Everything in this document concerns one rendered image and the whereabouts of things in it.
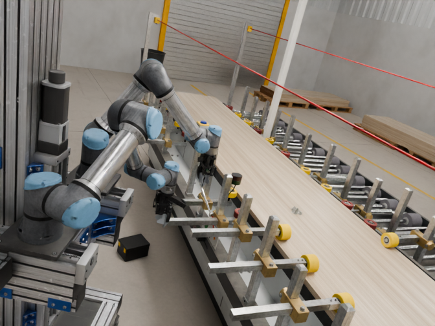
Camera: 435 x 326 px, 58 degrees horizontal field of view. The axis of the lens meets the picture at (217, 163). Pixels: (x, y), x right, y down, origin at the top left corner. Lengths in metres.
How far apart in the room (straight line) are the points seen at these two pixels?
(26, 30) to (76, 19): 7.82
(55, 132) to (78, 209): 0.41
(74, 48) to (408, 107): 7.65
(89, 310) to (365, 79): 9.58
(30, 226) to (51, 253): 0.12
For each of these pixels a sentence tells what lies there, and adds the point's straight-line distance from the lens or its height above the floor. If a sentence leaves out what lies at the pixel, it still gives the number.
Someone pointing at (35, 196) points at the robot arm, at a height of 1.22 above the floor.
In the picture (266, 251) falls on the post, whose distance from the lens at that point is 1.73.
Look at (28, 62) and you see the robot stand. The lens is 1.50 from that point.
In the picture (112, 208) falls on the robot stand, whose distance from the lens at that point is 1.93.
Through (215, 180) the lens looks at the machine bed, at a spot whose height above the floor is 0.80.
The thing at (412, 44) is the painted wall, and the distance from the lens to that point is 10.32.
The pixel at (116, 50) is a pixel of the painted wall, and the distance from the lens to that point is 9.52.
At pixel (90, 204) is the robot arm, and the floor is 1.24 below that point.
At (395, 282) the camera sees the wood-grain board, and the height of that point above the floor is 0.90.
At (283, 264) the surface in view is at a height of 0.96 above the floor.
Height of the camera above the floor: 1.92
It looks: 22 degrees down
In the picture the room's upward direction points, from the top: 13 degrees clockwise
